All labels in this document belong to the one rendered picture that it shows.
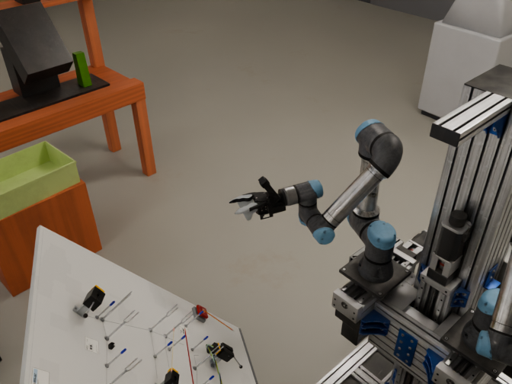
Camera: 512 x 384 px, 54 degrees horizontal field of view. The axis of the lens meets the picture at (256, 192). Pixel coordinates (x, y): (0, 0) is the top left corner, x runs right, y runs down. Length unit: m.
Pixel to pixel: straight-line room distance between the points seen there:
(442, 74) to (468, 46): 0.43
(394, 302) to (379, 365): 0.92
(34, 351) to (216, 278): 2.47
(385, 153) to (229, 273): 2.22
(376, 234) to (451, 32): 3.88
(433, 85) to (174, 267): 3.54
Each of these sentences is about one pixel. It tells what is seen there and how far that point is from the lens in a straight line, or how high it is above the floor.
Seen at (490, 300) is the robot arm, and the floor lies 1.39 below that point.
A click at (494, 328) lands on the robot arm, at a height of 1.51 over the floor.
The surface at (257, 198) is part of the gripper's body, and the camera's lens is 1.92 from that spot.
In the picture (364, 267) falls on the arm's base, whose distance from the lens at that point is 2.20.
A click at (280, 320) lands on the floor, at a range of 3.54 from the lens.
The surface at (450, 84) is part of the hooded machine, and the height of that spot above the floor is 0.48.
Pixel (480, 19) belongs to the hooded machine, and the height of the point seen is 1.19.
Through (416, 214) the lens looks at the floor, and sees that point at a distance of 4.56.
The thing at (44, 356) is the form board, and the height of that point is 1.60.
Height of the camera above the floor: 2.72
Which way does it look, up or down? 36 degrees down
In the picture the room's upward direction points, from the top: 1 degrees counter-clockwise
